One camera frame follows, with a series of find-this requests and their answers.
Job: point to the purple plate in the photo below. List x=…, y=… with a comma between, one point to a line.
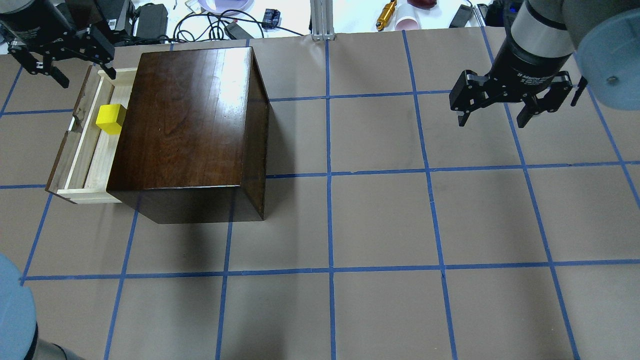
x=220, y=6

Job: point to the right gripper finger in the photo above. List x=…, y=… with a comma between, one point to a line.
x=533, y=106
x=463, y=113

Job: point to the black flat power brick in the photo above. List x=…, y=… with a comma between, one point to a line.
x=151, y=23

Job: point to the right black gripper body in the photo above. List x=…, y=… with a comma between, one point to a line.
x=525, y=64

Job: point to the wooden drawer with white handle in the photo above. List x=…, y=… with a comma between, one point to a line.
x=84, y=160

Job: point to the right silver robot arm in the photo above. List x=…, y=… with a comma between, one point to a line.
x=604, y=35

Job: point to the black power adapter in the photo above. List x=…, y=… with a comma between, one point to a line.
x=462, y=16

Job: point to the small blue device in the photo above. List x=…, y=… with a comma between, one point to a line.
x=271, y=19

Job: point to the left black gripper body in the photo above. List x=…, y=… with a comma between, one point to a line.
x=36, y=23

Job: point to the yellow block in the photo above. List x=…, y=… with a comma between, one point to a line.
x=110, y=118

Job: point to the aluminium frame post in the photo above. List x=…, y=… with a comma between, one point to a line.
x=322, y=20

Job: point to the red mango fruit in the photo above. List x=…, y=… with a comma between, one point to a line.
x=423, y=4

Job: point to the pink cup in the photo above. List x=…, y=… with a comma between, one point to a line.
x=407, y=22

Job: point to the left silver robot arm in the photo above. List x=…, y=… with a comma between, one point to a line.
x=19, y=330

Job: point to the dark wooden drawer box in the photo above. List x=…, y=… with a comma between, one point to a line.
x=194, y=141

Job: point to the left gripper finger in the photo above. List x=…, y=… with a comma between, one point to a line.
x=56, y=74
x=108, y=68

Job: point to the gold cylinder tool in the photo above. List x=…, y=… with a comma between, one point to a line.
x=385, y=15

